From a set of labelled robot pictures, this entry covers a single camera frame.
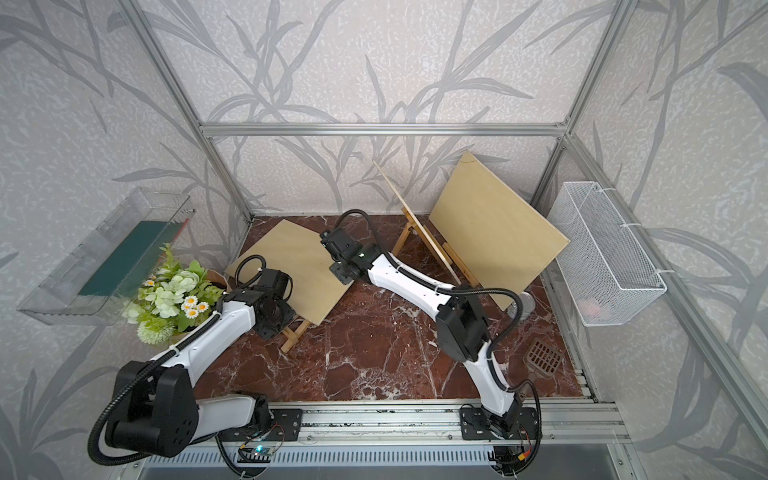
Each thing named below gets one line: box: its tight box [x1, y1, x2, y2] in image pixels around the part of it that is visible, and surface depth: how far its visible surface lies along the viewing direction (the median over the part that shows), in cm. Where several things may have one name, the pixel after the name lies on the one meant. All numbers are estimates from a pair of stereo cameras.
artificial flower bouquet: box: [122, 243, 224, 345], surface depth 65 cm
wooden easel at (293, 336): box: [280, 320, 311, 353], surface depth 87 cm
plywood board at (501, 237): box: [428, 151, 570, 311], surface depth 88 cm
